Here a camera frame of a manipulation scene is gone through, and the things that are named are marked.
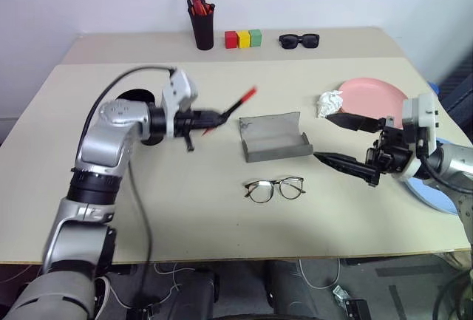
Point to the black floor box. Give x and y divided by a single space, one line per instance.
356 309

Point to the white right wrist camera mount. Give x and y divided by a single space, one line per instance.
421 113

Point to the pink plate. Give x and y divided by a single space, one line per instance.
369 96

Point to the small blue object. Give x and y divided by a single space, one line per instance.
435 87

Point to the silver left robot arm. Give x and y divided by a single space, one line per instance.
99 142

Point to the red and black marker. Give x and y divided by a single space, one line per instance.
242 99

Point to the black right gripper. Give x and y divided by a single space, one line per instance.
391 150

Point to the black sunglasses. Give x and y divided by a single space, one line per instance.
299 41

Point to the black pen holder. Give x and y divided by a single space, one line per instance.
202 32

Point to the red block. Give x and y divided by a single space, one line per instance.
230 40

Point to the green block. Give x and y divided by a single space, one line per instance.
255 38

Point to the yellow block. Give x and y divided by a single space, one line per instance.
243 39

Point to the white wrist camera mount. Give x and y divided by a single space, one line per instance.
180 89
421 113

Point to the light blue plate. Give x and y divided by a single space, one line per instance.
430 196

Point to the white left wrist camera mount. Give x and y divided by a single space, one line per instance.
180 89

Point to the dark ribbed radiator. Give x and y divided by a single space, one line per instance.
458 74

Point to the small metal connector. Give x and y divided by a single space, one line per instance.
339 293

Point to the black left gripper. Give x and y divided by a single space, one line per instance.
184 120

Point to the thin-framed clear glasses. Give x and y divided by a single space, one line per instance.
258 191

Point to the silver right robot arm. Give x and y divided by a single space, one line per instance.
452 165

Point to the crumpled white paper ball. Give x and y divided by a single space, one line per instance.
329 102

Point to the grey open glasses case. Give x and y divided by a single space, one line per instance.
275 139

